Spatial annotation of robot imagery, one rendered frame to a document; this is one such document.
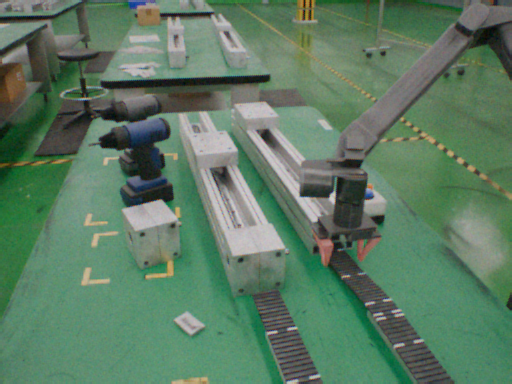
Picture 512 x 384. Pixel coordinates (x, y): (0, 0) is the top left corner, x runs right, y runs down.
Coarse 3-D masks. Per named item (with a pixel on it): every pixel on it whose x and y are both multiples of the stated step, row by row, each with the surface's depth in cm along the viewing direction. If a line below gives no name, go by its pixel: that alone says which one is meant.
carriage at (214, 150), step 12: (216, 132) 132; (192, 144) 123; (204, 144) 123; (216, 144) 123; (228, 144) 123; (204, 156) 117; (216, 156) 118; (228, 156) 119; (204, 168) 119; (216, 168) 122
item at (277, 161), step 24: (240, 144) 156; (264, 144) 134; (288, 144) 134; (264, 168) 129; (288, 168) 126; (288, 192) 110; (288, 216) 112; (312, 216) 97; (312, 240) 99; (336, 240) 99
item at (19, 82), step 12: (144, 12) 421; (156, 12) 423; (144, 24) 425; (156, 24) 428; (0, 72) 398; (12, 72) 408; (0, 84) 389; (12, 84) 405; (24, 84) 441; (0, 96) 394; (12, 96) 403; (168, 96) 412; (180, 96) 414
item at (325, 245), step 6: (312, 228) 92; (318, 228) 92; (318, 234) 90; (324, 234) 90; (318, 240) 90; (324, 240) 89; (330, 240) 89; (318, 246) 93; (324, 246) 88; (330, 246) 88; (324, 252) 89; (330, 252) 89; (324, 258) 92; (324, 264) 93
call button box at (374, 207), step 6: (366, 198) 109; (372, 198) 109; (378, 198) 110; (366, 204) 107; (372, 204) 108; (378, 204) 108; (384, 204) 109; (366, 210) 108; (372, 210) 108; (378, 210) 109; (384, 210) 109; (372, 216) 109; (378, 216) 110; (384, 216) 110; (378, 222) 111
